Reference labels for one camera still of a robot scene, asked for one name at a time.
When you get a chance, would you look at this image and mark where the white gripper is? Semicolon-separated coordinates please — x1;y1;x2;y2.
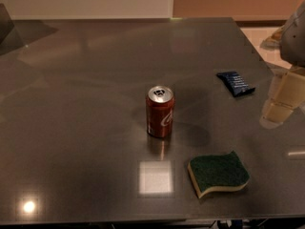
259;1;305;129

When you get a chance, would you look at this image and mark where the blue rxbar blueberry wrapper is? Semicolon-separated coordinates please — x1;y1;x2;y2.
216;72;255;97

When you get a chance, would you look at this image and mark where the red coke can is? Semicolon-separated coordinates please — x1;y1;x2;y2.
146;86;175;138

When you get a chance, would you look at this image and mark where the green yellow sponge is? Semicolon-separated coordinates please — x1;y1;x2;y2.
188;151;250;198

